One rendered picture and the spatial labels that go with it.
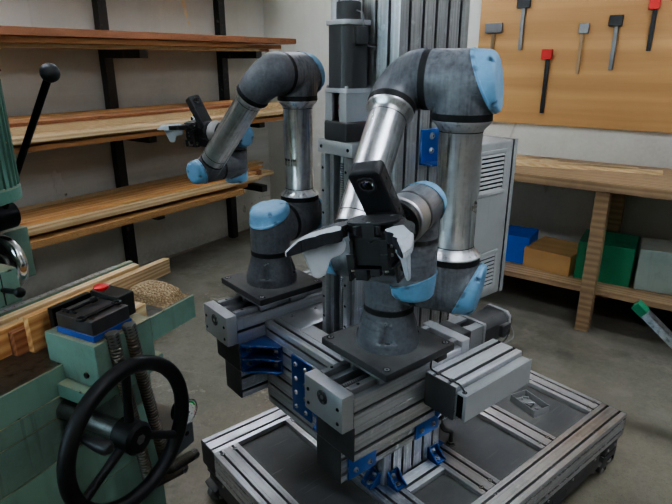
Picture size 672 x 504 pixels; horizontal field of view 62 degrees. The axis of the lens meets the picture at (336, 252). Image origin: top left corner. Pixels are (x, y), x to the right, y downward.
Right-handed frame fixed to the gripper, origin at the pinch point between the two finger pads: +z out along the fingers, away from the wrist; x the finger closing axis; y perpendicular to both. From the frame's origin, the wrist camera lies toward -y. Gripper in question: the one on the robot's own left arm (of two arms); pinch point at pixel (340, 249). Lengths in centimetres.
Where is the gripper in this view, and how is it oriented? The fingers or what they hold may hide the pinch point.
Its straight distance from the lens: 63.8
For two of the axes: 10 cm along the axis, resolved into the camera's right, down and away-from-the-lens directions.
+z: -4.2, 3.0, -8.6
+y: 1.2, 9.5, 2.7
